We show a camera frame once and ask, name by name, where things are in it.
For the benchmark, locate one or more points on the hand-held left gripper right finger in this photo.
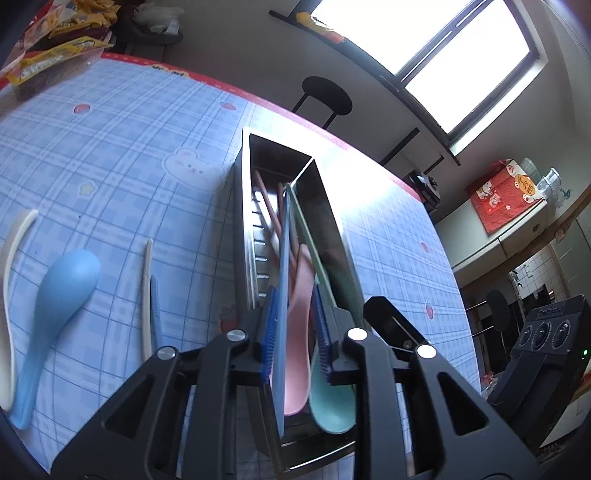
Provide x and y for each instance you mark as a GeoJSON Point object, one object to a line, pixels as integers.
{"type": "Point", "coordinates": [323, 337]}

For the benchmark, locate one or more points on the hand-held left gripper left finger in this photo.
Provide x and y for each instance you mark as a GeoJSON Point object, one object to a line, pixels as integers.
{"type": "Point", "coordinates": [270, 332]}

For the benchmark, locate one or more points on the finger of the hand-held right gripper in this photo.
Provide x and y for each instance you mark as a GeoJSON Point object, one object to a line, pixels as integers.
{"type": "Point", "coordinates": [388, 323]}

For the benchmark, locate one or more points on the blue chopstick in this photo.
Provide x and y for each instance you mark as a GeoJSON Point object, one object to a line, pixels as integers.
{"type": "Point", "coordinates": [156, 309]}
{"type": "Point", "coordinates": [282, 300]}

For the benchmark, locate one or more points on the pink spoon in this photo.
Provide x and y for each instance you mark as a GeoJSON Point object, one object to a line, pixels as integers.
{"type": "Point", "coordinates": [298, 369]}

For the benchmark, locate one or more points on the green spoon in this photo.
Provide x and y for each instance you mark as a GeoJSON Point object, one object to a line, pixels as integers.
{"type": "Point", "coordinates": [332, 406]}

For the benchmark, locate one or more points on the green chopstick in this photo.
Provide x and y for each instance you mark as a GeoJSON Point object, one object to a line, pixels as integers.
{"type": "Point", "coordinates": [309, 244]}

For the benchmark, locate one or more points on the stainless steel utensil box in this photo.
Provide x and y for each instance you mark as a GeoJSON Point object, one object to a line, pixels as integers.
{"type": "Point", "coordinates": [318, 198]}

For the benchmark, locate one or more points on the black kitchen appliance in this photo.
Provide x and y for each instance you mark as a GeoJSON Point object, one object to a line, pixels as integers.
{"type": "Point", "coordinates": [540, 295]}

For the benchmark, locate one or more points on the black round stool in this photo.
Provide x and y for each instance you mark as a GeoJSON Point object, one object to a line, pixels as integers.
{"type": "Point", "coordinates": [325, 94]}
{"type": "Point", "coordinates": [498, 309]}

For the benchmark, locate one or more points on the white refrigerator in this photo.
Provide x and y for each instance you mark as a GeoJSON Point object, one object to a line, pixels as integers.
{"type": "Point", "coordinates": [521, 244]}

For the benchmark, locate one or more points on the black rice cooker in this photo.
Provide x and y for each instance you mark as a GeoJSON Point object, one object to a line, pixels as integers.
{"type": "Point", "coordinates": [425, 189]}

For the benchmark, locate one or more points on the red bag with cat print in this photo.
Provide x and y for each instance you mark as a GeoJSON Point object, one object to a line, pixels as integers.
{"type": "Point", "coordinates": [505, 198]}

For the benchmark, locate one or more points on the clear plastic containers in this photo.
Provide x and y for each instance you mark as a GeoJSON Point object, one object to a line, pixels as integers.
{"type": "Point", "coordinates": [549, 180]}

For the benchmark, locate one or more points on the light blue spoon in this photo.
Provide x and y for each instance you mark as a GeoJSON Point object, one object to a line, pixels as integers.
{"type": "Point", "coordinates": [69, 281]}

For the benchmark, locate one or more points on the dark window sill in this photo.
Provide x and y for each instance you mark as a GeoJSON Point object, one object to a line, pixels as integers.
{"type": "Point", "coordinates": [369, 64]}

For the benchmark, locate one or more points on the cream spoon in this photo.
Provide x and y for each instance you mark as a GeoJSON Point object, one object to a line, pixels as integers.
{"type": "Point", "coordinates": [7, 369]}

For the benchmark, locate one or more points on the yellow and red packet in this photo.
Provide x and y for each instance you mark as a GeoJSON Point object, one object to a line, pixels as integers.
{"type": "Point", "coordinates": [318, 25]}

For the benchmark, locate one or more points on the dark small table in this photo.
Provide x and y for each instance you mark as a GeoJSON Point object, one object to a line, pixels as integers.
{"type": "Point", "coordinates": [147, 41]}

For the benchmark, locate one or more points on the white plastic bag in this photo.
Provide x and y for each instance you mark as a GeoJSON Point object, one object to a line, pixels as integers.
{"type": "Point", "coordinates": [154, 16]}

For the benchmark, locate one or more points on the yellow snack packet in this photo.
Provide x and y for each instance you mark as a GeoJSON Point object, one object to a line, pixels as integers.
{"type": "Point", "coordinates": [60, 57]}

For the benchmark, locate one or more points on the pile of yellow packets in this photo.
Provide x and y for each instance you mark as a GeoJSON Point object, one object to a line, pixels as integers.
{"type": "Point", "coordinates": [92, 11]}

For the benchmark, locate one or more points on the pale yellow snack bag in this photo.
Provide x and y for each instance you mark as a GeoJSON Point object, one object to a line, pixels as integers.
{"type": "Point", "coordinates": [41, 23]}

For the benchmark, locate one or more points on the black metal frame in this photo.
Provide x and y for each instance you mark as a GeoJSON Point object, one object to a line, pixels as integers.
{"type": "Point", "coordinates": [406, 147]}

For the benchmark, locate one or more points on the window with dark frame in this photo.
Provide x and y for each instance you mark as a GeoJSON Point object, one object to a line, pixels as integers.
{"type": "Point", "coordinates": [415, 32]}

